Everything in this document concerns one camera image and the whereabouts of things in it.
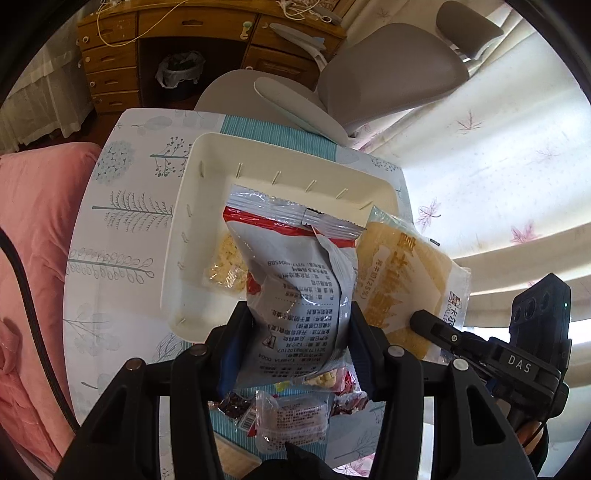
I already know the yellow cheese cake pack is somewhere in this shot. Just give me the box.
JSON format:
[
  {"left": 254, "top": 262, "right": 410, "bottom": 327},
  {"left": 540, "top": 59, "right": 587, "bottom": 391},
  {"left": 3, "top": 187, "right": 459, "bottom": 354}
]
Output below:
[{"left": 353, "top": 207, "right": 472, "bottom": 364}]

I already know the clear printed pastry pack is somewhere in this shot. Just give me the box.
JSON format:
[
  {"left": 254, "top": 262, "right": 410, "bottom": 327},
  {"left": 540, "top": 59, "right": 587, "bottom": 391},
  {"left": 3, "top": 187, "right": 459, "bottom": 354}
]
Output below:
[{"left": 256, "top": 390, "right": 332, "bottom": 454}]

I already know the rice cracker clear pack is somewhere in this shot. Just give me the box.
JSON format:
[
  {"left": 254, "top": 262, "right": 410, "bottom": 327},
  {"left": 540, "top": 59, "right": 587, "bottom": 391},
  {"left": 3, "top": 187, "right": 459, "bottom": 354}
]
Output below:
[{"left": 205, "top": 233, "right": 249, "bottom": 292}]

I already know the silver red snack bag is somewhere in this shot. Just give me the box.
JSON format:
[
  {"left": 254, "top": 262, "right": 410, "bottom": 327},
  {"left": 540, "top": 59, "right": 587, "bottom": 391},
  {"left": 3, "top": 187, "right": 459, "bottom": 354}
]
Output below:
[{"left": 222, "top": 185, "right": 363, "bottom": 387}]

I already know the brown paper snack pack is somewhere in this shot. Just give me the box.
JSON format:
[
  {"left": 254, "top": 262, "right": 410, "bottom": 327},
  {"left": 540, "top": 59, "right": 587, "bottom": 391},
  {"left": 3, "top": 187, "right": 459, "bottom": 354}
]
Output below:
[{"left": 214, "top": 434, "right": 262, "bottom": 479}]

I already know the red white small sachet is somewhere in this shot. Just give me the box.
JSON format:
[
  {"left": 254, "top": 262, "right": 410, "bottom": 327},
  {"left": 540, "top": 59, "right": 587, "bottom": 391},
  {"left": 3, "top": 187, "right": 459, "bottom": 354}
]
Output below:
[{"left": 236, "top": 402, "right": 256, "bottom": 438}]

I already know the white plastic storage bin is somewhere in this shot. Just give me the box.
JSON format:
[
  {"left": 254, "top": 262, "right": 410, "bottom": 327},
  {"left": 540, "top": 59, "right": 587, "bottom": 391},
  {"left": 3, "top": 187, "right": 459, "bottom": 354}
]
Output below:
[{"left": 160, "top": 133, "right": 406, "bottom": 343}]

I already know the floral curtain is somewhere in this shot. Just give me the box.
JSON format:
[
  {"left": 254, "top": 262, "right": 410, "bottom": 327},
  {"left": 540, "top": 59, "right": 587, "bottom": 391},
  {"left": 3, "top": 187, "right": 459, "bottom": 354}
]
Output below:
[{"left": 356, "top": 1, "right": 590, "bottom": 477}]

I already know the patterned tablecloth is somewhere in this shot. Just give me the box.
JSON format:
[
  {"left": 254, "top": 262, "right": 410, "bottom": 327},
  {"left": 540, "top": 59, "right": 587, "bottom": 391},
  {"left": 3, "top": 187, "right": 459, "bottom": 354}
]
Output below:
[{"left": 62, "top": 108, "right": 412, "bottom": 480}]

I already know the pink bed quilt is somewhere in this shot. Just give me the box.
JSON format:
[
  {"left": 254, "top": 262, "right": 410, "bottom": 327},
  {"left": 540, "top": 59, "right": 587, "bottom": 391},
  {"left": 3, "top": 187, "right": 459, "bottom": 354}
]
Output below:
[{"left": 0, "top": 142, "right": 100, "bottom": 468}]

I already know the grey office chair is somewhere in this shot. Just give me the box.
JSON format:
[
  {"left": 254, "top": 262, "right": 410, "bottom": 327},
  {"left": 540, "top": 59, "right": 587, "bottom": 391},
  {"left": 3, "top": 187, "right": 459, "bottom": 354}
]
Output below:
[{"left": 195, "top": 1, "right": 504, "bottom": 147}]

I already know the lace covered piano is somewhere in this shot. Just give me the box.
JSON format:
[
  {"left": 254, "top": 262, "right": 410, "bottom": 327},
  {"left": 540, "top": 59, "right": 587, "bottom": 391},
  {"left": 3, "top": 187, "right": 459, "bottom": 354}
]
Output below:
[{"left": 0, "top": 41, "right": 93, "bottom": 153}]

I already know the trash bin under desk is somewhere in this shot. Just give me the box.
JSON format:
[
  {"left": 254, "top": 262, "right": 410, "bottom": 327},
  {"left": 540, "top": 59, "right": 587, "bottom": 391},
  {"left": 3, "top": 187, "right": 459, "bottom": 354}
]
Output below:
[{"left": 155, "top": 52, "right": 204, "bottom": 89}]

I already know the wooden desk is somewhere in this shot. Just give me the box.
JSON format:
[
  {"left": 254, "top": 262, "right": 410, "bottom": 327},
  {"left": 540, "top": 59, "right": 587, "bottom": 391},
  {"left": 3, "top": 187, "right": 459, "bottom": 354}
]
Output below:
[{"left": 77, "top": 1, "right": 346, "bottom": 114}]

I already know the black power cable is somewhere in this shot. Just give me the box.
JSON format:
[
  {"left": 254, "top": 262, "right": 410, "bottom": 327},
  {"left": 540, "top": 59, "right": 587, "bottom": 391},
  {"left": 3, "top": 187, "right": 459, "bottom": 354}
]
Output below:
[{"left": 0, "top": 225, "right": 80, "bottom": 432}]

